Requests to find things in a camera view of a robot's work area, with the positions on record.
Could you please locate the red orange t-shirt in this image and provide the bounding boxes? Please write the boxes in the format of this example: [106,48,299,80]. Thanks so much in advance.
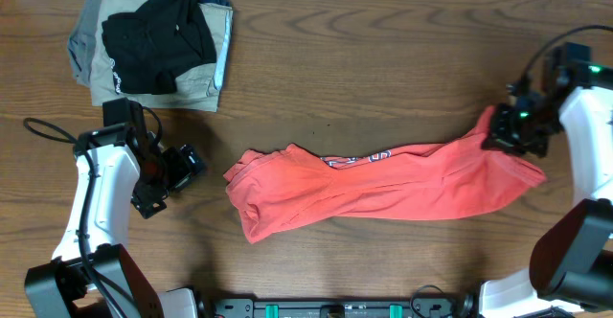
[224,107,546,243]

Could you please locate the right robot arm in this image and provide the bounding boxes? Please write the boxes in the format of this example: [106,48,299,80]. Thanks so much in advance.
[476,59,612,317]

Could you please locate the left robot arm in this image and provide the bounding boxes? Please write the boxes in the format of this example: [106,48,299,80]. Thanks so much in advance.
[24,122,204,317]

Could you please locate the khaki folded garment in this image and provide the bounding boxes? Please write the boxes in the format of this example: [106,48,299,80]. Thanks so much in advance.
[89,0,234,112]

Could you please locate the black folded garment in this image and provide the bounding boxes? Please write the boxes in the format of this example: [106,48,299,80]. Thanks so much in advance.
[102,0,216,95]

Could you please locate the grey folded garment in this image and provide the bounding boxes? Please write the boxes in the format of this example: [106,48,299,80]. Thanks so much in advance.
[67,0,102,87]

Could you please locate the black mounting rail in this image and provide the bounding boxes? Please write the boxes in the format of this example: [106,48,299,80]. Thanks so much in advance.
[210,294,473,318]

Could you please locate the black looped base cable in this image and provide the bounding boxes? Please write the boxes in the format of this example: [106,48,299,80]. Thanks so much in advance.
[409,284,454,318]

